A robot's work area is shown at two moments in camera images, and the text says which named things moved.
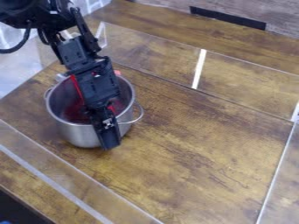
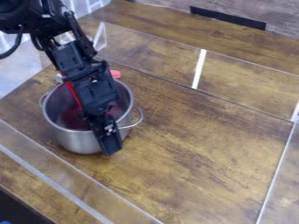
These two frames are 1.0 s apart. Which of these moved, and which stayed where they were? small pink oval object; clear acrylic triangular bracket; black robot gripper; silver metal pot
Moved: silver metal pot
Stayed: clear acrylic triangular bracket; small pink oval object; black robot gripper
